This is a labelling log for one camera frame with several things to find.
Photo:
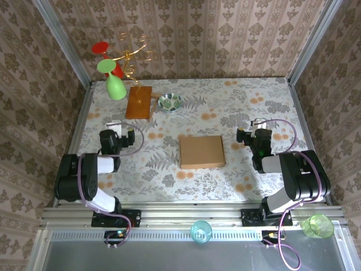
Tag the brown cardboard paper box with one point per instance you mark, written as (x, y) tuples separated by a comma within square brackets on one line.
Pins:
[(201, 152)]

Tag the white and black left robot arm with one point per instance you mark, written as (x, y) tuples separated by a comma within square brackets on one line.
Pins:
[(107, 165)]

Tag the brown wooden base board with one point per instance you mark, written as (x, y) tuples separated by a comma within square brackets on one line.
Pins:
[(138, 108)]

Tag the light wooden stick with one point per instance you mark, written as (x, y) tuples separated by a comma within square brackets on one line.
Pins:
[(155, 96)]

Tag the green plastic wine glass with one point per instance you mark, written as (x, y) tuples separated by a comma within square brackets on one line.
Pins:
[(115, 87)]

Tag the leaf patterned ceramic bowl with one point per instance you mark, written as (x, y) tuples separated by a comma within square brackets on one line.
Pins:
[(169, 103)]

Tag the floral tablecloth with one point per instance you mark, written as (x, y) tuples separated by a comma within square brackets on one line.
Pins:
[(197, 186)]

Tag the red plastic wine glass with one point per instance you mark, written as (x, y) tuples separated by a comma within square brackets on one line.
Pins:
[(100, 47)]

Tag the small black connector board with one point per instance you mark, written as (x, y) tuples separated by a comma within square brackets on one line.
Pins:
[(269, 235), (114, 235)]

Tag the perforated metal strip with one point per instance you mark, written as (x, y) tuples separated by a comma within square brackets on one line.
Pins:
[(158, 235)]

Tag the green plastic cup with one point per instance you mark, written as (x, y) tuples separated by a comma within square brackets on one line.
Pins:
[(318, 227)]

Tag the teal plastic cup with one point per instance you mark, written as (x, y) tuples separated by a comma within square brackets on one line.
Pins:
[(200, 231)]

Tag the grey metal sheet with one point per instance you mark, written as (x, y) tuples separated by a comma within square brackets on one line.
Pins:
[(180, 257)]

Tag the aluminium frame side rail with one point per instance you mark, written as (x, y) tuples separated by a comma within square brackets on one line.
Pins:
[(301, 113), (81, 118)]

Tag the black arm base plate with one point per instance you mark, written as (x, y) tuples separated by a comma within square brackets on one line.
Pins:
[(135, 218), (248, 218)]

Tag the aluminium frame cross rail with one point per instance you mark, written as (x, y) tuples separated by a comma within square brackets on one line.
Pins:
[(183, 214)]

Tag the aluminium frame post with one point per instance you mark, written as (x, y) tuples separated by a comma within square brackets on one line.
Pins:
[(313, 42), (63, 42)]

